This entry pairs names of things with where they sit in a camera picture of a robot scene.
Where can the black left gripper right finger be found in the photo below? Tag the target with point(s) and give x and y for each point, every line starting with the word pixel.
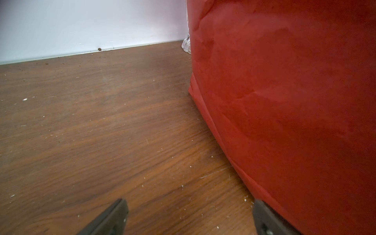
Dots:
pixel 269 222

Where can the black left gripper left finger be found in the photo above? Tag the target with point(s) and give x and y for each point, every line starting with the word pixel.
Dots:
pixel 111 221

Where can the red paper bag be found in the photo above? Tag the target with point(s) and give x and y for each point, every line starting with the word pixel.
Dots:
pixel 288 89

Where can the pink glass flower vase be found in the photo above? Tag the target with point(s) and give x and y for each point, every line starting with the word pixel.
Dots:
pixel 186 45

